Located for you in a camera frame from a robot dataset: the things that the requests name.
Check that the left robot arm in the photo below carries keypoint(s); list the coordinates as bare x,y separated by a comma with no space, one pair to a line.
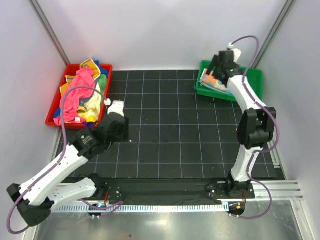
39,196

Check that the yellow and blue towel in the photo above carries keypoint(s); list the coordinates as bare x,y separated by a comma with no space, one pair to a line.
100,75

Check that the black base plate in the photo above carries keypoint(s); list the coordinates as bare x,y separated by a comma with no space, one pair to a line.
174,191

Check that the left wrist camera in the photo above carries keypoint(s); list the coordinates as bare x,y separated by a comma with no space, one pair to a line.
116,106

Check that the left aluminium corner post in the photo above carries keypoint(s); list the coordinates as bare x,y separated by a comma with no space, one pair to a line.
49,30

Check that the red plastic bin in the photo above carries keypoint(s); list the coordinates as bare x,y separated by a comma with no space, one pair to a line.
53,111

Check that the black grid mat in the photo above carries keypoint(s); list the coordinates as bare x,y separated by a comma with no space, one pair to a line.
173,132

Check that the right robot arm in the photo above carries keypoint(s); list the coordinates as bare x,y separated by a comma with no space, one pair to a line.
256,127

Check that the green plastic bin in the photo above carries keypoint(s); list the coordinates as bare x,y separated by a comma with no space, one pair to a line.
255,79

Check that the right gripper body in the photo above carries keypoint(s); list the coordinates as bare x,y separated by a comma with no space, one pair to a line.
236,66

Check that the aluminium corner post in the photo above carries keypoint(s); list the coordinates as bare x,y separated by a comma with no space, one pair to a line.
49,30
284,12

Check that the polka dot striped towel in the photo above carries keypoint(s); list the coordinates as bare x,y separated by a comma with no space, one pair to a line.
208,81

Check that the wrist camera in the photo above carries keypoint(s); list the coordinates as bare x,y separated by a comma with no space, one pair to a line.
116,106
236,52

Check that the slotted cable duct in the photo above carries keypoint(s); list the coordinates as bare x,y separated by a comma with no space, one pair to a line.
80,207

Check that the aluminium frame rail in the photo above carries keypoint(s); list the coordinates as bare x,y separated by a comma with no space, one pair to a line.
265,190

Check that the pink towel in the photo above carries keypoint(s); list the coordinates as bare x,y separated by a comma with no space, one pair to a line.
84,78

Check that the right aluminium corner post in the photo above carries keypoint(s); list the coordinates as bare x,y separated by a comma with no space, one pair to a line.
284,12

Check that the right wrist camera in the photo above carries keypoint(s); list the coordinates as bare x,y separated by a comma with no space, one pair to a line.
236,52

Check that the cream towel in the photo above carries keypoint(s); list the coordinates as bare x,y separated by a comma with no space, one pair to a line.
93,104

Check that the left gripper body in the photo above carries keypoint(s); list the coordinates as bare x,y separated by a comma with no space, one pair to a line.
118,138

